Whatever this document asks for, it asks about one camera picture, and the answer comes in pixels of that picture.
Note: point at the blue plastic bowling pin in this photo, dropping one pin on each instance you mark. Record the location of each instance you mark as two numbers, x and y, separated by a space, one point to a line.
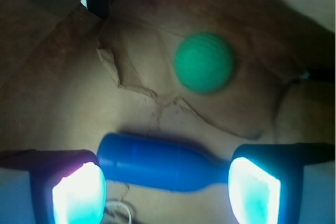
158 164

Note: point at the brown paper bag bin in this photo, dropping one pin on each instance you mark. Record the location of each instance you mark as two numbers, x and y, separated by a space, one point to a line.
74 70

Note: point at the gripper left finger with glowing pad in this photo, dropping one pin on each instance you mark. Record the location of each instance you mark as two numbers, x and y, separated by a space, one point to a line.
51 187

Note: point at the white elastic loop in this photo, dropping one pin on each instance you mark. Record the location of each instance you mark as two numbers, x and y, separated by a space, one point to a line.
114 204

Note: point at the green textured ball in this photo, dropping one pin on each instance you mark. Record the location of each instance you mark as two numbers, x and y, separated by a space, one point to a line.
203 63

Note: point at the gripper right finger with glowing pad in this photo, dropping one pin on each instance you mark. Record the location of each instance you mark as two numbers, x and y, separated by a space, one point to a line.
283 183

